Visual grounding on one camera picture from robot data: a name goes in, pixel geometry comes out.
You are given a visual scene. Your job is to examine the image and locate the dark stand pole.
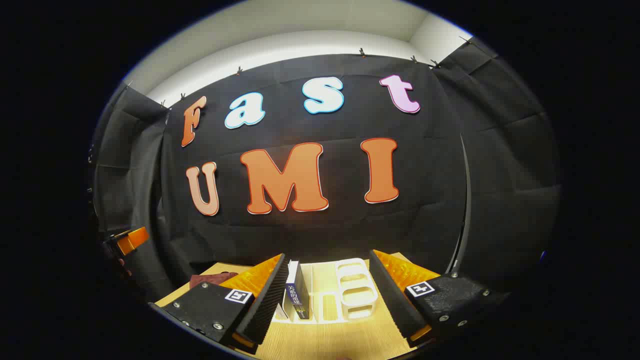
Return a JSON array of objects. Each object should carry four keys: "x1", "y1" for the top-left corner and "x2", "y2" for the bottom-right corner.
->
[{"x1": 447, "y1": 135, "x2": 472, "y2": 275}]

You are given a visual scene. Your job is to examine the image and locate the book with blue picture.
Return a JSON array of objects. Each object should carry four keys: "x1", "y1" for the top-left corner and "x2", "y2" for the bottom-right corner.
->
[{"x1": 284, "y1": 259, "x2": 312, "y2": 321}]

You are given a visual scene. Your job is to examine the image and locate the maroon schoolbag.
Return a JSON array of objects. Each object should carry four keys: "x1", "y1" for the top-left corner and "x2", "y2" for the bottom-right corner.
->
[{"x1": 189, "y1": 271, "x2": 240, "y2": 291}]

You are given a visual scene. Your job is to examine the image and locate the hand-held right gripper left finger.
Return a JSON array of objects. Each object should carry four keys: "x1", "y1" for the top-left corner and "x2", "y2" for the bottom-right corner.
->
[{"x1": 150, "y1": 253, "x2": 291, "y2": 356}]

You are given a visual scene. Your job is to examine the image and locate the white bookshelf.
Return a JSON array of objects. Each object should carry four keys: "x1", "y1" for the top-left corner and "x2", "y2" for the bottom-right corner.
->
[{"x1": 272, "y1": 257, "x2": 379, "y2": 325}]

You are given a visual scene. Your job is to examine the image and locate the row of black cloth clips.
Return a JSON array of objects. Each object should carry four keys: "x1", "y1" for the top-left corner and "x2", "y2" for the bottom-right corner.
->
[{"x1": 125, "y1": 36, "x2": 473, "y2": 108}]

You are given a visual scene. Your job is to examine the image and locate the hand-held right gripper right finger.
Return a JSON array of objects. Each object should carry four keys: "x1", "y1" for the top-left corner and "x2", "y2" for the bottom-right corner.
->
[{"x1": 368, "y1": 249, "x2": 511, "y2": 349}]

